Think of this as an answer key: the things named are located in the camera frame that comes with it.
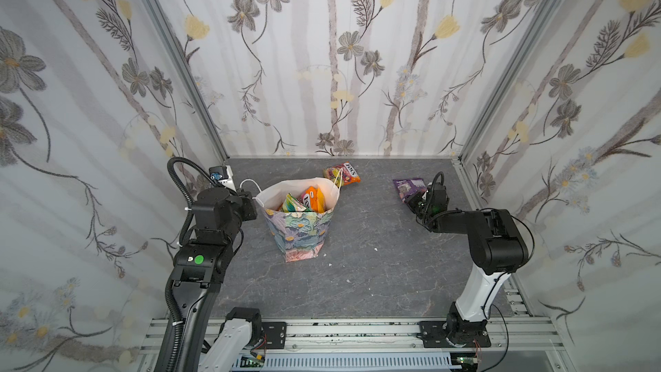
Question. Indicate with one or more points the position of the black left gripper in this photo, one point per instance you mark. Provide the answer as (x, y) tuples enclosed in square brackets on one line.
[(245, 201)]

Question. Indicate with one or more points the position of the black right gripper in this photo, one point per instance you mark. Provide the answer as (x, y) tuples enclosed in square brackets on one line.
[(426, 203)]

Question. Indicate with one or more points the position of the white floral paper bag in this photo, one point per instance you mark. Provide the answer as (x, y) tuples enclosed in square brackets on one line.
[(301, 235)]

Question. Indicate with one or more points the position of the fox's candy bag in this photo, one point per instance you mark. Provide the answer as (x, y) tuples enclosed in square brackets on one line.
[(342, 174), (313, 199)]

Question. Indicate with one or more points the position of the green Fox's spring tea bag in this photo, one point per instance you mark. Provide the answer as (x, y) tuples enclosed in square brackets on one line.
[(292, 205)]

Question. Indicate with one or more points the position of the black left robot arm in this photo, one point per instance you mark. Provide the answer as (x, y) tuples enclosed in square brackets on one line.
[(211, 236)]

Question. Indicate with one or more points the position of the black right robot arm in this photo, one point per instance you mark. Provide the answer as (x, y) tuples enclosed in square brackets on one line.
[(497, 250)]

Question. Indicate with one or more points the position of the Fox's candy bag top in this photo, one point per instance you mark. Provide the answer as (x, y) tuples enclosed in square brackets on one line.
[(342, 174)]

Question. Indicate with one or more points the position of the purple snack packet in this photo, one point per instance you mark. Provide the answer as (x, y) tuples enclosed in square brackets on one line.
[(409, 187)]

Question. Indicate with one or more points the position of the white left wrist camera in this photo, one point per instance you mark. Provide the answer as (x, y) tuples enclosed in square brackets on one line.
[(222, 175)]

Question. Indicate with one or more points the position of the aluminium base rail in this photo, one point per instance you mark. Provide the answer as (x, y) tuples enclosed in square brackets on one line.
[(517, 343)]

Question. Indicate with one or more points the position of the white perforated cable duct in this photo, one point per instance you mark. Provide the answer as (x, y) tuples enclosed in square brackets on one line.
[(439, 361)]

